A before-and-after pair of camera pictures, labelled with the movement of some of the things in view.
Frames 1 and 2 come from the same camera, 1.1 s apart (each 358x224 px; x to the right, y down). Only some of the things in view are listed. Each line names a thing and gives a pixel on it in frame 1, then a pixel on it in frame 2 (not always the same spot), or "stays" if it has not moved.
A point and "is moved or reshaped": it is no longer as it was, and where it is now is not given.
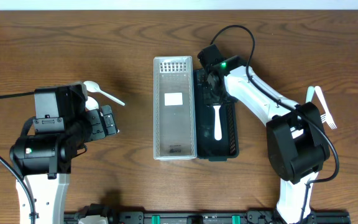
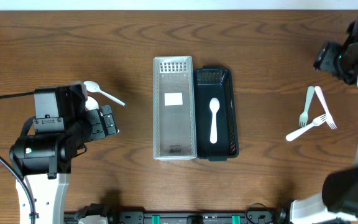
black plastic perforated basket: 206,145 stays
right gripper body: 217,97 → 333,58
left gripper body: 86,129 stays
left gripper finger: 109,119 stays
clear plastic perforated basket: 174,108 stays
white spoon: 218,132 is moved or reshaped
